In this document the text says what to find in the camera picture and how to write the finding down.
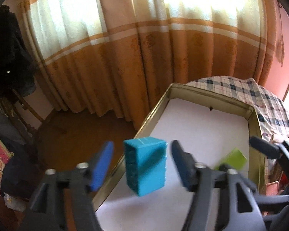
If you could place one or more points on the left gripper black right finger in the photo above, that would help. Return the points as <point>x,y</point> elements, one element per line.
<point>237,210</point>

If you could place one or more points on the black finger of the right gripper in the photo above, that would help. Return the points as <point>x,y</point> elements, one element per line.
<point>268,149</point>

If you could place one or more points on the plaid tablecloth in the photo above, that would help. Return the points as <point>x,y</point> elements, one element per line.
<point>271,111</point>

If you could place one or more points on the teal toy brick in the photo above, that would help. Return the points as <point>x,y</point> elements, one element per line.
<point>145,162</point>

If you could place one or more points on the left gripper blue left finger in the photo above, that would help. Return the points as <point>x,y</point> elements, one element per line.
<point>46,208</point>

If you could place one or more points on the dark hanging coat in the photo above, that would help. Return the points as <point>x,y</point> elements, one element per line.
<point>17,67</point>

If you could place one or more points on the lime green block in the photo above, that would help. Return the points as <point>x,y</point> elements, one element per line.
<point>235,159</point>

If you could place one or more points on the orange and cream curtain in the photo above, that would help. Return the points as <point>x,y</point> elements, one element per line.
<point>122,55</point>

